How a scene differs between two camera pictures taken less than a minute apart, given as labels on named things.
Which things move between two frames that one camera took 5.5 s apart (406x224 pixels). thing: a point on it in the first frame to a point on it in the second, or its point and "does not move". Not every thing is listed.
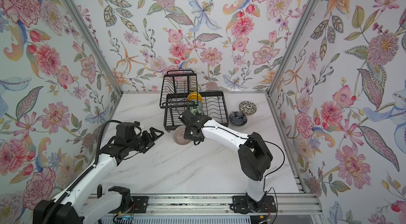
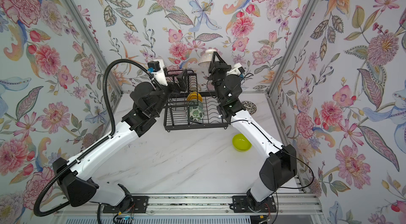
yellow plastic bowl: x=193 y=95 does not move
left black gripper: x=149 y=141 to x=181 y=86
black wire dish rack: x=180 y=92 does not move
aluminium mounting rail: x=292 y=205 does not move
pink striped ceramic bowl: x=178 y=136 to x=206 y=57
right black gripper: x=186 y=136 to x=217 y=72
